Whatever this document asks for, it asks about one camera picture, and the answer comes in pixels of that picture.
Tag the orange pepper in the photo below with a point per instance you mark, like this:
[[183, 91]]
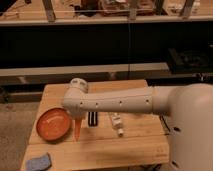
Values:
[[77, 128]]

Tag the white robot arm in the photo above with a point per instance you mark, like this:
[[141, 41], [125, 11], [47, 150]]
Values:
[[190, 108]]

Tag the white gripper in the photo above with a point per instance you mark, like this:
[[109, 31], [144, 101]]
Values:
[[77, 115]]

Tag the blue sponge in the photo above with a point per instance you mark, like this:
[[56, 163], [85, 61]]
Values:
[[42, 163]]

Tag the black striped rectangular block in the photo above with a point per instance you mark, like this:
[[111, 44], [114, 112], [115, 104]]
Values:
[[92, 119]]

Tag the white tube bottle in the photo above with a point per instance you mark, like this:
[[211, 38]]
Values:
[[117, 123]]

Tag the black equipment box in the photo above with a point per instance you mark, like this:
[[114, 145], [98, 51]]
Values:
[[190, 61]]

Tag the grey metal shelf rail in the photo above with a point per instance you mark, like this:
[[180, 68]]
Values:
[[14, 76]]

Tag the wooden table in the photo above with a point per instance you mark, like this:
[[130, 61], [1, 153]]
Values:
[[144, 142]]

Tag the orange ceramic bowl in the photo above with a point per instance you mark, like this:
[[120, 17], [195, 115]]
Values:
[[53, 124]]

